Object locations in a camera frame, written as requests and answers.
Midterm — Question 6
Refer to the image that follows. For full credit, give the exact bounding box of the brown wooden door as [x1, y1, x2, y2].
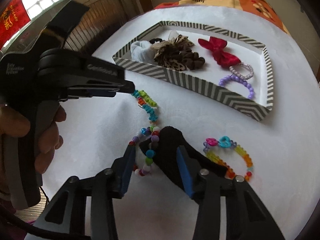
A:
[62, 0, 150, 55]

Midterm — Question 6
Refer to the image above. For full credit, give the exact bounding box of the red satin hair bow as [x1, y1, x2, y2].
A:
[198, 36, 242, 68]

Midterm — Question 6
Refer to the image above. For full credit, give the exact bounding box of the red wall banner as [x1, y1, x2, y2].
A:
[0, 0, 32, 48]

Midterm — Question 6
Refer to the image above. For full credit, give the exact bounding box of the pink white spiral hair tie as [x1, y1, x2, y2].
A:
[229, 63, 254, 80]

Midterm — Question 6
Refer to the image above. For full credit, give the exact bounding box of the black cloth hair band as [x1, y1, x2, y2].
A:
[139, 126, 235, 179]

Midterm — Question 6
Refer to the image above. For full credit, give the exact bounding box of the colourful flower bead chain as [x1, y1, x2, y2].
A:
[131, 89, 160, 124]

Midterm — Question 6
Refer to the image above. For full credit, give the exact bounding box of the person's left hand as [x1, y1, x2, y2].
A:
[0, 104, 67, 174]

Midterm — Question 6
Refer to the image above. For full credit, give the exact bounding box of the white scrunchie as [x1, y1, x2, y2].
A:
[130, 41, 158, 62]

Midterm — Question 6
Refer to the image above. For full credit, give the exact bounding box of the purple bead bracelet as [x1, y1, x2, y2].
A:
[218, 74, 255, 99]

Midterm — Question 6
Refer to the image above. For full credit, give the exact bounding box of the translucent rainbow bead bracelet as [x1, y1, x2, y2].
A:
[203, 135, 254, 182]

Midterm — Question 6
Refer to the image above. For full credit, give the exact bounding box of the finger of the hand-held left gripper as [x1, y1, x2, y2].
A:
[84, 56, 135, 93]
[65, 80, 118, 100]

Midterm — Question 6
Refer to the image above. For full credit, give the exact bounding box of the opaque round bead bracelet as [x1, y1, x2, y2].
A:
[129, 126, 162, 177]

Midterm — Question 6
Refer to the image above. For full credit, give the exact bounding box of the striped green white box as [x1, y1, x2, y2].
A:
[112, 21, 275, 123]

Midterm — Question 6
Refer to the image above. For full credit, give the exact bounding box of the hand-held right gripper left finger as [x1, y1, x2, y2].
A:
[32, 144, 137, 240]

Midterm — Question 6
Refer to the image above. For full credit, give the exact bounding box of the orange red printed blanket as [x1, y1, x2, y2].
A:
[155, 0, 293, 37]

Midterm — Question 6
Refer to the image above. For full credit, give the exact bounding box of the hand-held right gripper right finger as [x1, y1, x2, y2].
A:
[176, 146, 285, 240]

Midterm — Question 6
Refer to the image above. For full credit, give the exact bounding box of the leopard print hair bow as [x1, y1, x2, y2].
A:
[152, 31, 195, 71]

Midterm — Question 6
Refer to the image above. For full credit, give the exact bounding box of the brown scrunchie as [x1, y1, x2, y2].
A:
[179, 50, 206, 70]

